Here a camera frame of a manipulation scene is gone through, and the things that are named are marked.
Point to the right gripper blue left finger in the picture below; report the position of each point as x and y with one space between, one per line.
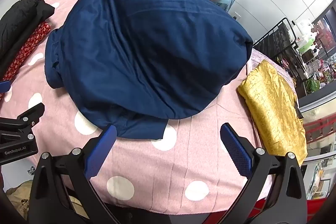
97 149

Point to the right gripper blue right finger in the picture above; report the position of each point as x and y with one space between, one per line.
239 149

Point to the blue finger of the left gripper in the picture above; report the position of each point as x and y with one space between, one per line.
5 86

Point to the navy blue padded jacket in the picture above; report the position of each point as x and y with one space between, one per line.
137 64

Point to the pink polka dot bedsheet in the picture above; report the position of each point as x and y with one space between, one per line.
188 171

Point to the black folded garment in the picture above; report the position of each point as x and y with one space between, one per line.
18 23

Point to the gold satin folded cloth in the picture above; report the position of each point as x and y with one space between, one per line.
271 102

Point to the red floral folded cloth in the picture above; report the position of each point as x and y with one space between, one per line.
32 42

